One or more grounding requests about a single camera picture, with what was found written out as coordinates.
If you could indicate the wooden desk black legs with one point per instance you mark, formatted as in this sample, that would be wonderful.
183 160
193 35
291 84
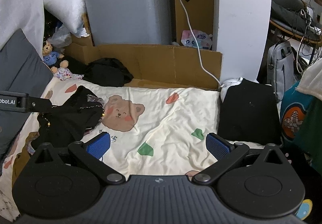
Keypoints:
286 29

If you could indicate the teddy bear floral outfit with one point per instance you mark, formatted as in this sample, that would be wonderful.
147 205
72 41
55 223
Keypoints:
64 70

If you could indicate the white curtain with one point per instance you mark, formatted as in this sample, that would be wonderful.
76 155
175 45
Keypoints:
20 0

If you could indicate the stack of black clothes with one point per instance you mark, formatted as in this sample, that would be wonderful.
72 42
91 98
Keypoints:
249 110

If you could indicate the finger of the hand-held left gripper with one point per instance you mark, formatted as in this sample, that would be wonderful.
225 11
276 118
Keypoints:
40 105

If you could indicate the green cloth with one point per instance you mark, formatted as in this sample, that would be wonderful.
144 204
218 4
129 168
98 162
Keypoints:
313 133

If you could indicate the clear plastic bag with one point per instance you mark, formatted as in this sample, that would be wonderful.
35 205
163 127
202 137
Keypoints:
60 37

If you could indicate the black bag on desk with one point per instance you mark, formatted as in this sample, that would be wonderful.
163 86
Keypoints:
284 5

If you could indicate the pink wet wipes packet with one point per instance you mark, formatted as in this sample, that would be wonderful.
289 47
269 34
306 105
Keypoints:
198 40

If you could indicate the cream bear print bed sheet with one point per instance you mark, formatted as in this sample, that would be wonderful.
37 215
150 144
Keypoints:
171 123

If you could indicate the black garment bear print lining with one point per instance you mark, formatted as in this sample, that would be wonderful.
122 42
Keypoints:
68 118

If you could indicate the white pillow in plastic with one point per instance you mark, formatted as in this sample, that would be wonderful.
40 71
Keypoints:
65 7

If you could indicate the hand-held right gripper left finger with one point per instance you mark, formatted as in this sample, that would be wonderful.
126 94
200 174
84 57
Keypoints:
99 144

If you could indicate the grey laptop bag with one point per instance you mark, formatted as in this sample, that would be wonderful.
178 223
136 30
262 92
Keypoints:
280 68

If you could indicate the grey pillow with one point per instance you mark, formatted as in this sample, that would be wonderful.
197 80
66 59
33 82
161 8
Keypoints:
20 70

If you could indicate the crumpled black clothes pile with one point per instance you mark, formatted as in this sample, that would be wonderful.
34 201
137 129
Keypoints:
108 71

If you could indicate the cream fuzzy blanket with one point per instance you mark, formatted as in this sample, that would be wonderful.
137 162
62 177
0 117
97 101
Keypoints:
312 80

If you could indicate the teddy bear blue shirt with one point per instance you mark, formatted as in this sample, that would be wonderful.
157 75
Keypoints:
50 55

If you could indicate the flattened cardboard box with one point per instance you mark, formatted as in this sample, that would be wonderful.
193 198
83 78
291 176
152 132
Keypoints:
156 62

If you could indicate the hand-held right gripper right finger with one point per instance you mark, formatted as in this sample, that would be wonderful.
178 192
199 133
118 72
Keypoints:
218 147

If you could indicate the upright cardboard panel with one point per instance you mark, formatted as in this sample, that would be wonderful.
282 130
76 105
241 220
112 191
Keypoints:
201 7

